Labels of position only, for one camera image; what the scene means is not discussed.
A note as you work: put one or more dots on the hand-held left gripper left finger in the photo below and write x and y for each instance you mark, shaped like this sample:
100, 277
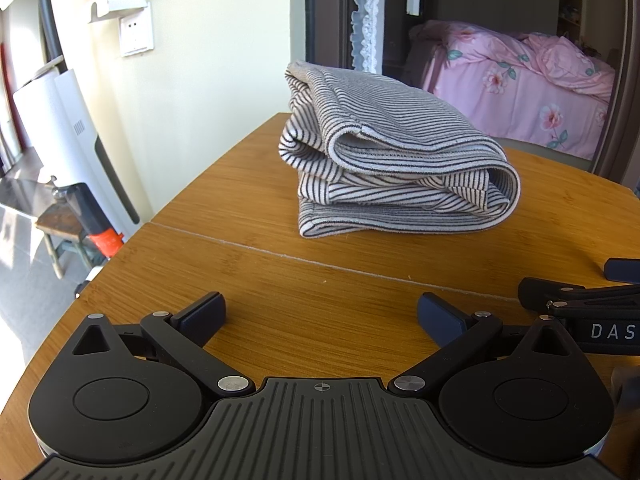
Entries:
202, 312

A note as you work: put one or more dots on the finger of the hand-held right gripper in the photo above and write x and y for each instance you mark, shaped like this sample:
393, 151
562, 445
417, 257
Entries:
540, 292
622, 270

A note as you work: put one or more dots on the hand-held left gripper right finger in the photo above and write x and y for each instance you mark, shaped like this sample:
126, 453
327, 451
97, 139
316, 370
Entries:
440, 317

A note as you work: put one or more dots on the grey striped garment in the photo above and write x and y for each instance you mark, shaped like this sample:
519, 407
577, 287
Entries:
400, 125

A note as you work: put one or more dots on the wooden stool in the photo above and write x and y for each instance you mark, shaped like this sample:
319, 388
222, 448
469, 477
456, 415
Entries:
57, 222

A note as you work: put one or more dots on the white upright floor washer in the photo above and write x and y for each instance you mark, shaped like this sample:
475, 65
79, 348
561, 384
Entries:
65, 130

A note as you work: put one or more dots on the bedroom bookshelf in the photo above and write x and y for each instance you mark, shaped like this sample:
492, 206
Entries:
570, 0

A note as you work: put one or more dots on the white lace curtain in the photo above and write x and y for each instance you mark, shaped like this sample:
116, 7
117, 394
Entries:
365, 20

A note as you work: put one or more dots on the grey bed frame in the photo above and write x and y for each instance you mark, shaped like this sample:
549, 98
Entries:
550, 152

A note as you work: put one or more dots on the white wall socket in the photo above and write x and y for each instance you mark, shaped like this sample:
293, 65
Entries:
136, 32

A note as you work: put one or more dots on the dark brown door frame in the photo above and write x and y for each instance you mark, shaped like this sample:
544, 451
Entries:
325, 35

